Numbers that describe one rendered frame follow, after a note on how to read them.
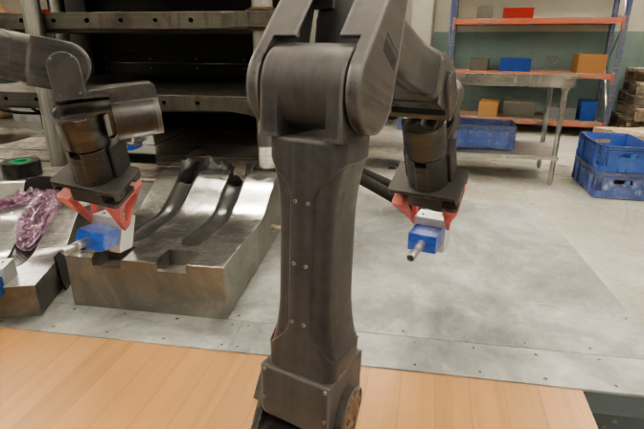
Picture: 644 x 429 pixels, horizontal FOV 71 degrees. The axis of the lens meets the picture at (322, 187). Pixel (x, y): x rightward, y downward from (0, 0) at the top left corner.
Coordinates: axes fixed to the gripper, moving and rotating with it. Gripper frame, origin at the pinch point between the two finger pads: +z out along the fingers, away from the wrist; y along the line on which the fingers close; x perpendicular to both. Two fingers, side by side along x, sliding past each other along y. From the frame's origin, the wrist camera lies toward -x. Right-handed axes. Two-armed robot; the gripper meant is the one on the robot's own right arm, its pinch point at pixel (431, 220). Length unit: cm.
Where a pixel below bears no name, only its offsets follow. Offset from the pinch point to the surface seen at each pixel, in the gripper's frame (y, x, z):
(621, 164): -62, -273, 216
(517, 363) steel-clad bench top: -15.4, 15.2, 8.0
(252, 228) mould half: 31.2, 7.2, 2.6
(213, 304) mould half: 27.3, 23.9, 0.4
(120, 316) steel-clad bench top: 41, 31, 0
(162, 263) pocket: 36.4, 22.3, -4.4
